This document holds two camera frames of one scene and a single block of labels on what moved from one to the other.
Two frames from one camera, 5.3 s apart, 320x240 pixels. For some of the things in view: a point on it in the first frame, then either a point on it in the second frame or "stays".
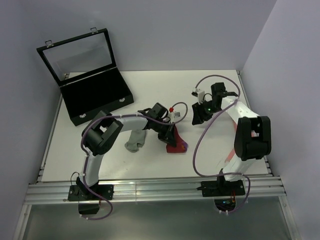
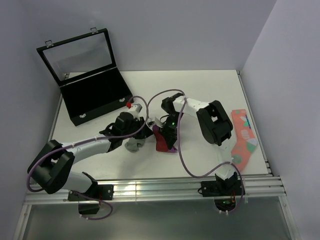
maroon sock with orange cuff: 181,146 -> 161,145
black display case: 84,68 stays
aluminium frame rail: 52,193 stays
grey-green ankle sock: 137,138 stays
